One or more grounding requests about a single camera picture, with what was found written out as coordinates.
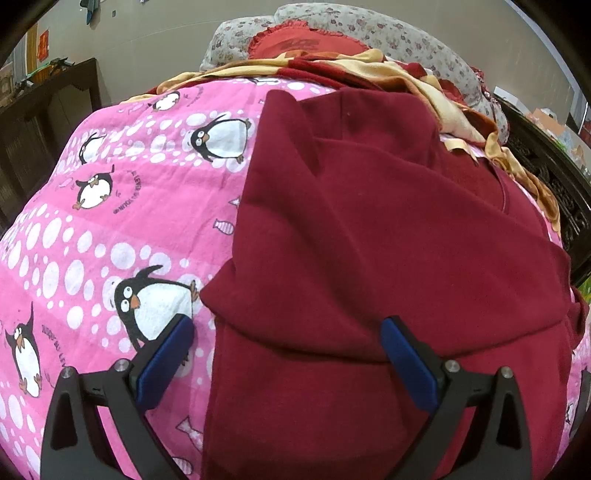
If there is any dark red sweater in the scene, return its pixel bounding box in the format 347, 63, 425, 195
201, 89, 588, 479

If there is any pink penguin quilt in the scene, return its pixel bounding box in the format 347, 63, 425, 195
1, 78, 590, 479

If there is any dark wooden side table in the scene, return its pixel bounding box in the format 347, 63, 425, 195
1, 58, 102, 230

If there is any red yellow blanket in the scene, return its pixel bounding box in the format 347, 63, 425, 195
127, 49, 561, 234

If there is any floral grey duvet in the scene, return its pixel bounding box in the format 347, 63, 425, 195
199, 2, 509, 143

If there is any red ruffled pillow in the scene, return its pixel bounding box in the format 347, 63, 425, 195
247, 20, 370, 59

